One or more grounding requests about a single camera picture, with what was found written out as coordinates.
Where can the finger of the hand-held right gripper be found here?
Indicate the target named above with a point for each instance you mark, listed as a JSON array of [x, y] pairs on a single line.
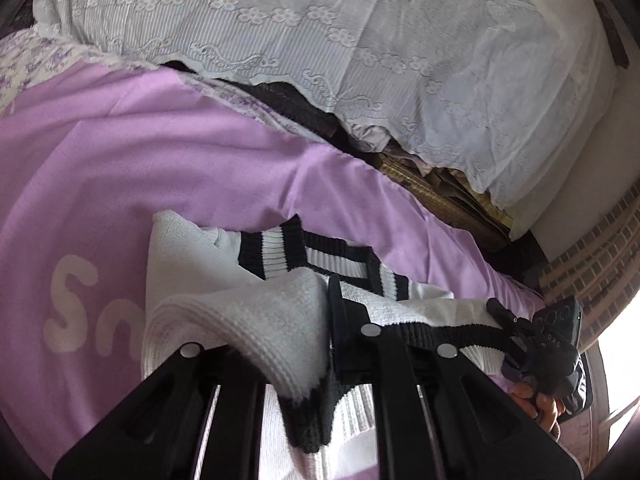
[[505, 320]]

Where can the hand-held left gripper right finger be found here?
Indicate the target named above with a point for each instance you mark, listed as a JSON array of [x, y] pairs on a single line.
[[350, 340]]

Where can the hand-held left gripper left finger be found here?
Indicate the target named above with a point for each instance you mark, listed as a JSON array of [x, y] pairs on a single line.
[[235, 410]]

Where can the white black-trimmed v-neck sweater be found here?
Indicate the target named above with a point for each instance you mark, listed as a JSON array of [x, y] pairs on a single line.
[[280, 310]]

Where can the person's right hand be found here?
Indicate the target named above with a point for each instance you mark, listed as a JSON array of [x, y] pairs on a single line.
[[540, 407]]

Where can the white padded quilt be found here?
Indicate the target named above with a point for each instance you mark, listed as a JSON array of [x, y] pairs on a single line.
[[565, 200]]

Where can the grey cloth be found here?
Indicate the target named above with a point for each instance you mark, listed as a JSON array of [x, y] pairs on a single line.
[[370, 135]]

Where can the dark cloth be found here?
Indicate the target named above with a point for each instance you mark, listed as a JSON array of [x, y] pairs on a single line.
[[300, 105]]

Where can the purple blanket with white letters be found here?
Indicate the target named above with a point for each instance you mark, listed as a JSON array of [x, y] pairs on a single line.
[[150, 170]]

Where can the white lace cloth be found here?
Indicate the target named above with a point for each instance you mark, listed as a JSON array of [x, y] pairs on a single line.
[[350, 50]]

